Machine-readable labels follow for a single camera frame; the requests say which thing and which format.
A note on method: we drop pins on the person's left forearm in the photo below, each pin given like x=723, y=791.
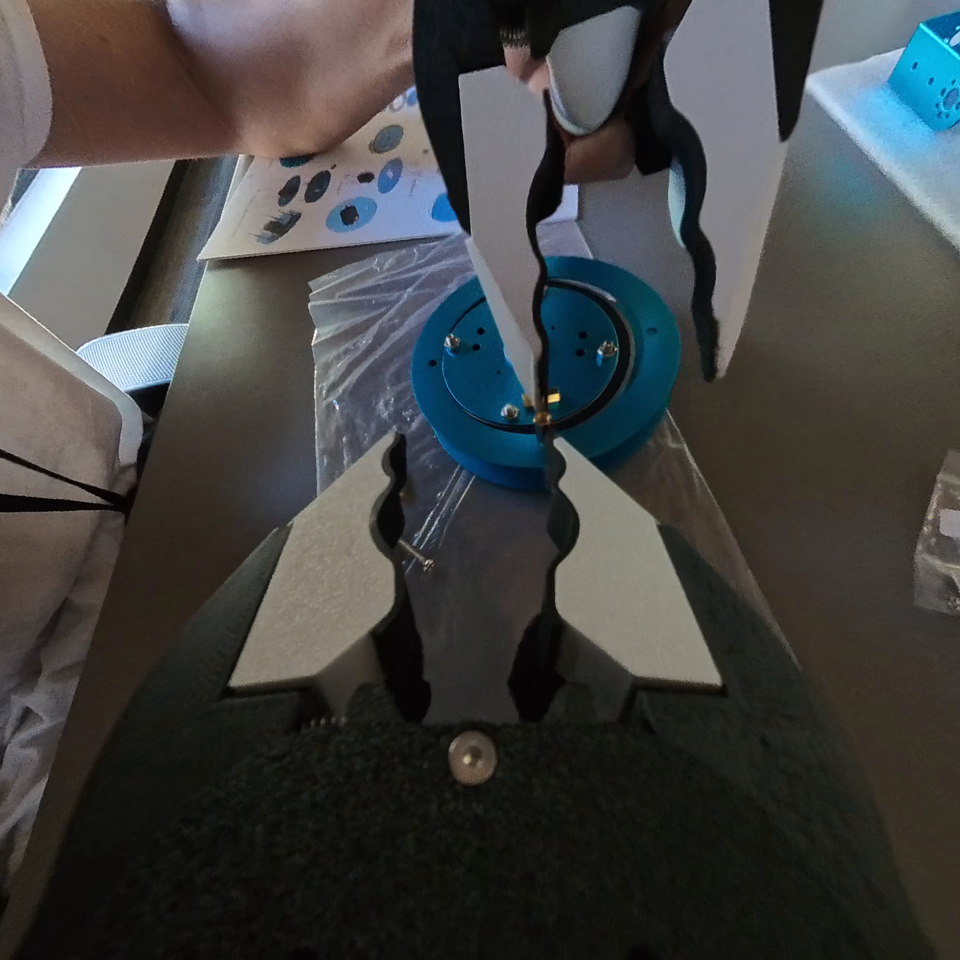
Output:
x=225, y=75

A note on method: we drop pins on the long metal screw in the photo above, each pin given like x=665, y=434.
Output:
x=416, y=556

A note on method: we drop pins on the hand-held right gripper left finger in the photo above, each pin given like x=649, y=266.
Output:
x=322, y=600

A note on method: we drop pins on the white assembly guide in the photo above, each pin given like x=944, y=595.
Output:
x=315, y=225

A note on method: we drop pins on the blue round rotating base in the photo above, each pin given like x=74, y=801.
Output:
x=637, y=390

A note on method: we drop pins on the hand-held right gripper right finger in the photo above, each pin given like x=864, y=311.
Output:
x=630, y=600

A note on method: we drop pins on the pile of small hardware bags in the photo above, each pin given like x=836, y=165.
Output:
x=941, y=540

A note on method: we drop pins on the white foam sheet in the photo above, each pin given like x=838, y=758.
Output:
x=885, y=142

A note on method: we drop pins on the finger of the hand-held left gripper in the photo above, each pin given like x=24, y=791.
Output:
x=739, y=150
x=499, y=187

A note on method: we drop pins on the clear plastic bag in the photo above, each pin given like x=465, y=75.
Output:
x=360, y=337

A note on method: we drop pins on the grey desk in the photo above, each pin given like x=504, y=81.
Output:
x=825, y=450

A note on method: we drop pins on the white mesh chair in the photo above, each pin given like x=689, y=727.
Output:
x=139, y=356

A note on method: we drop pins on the large blue U bracket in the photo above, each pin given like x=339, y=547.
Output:
x=930, y=75

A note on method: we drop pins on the person's left hand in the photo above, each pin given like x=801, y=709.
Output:
x=600, y=157

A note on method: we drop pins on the brass standoff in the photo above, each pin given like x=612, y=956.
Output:
x=546, y=405

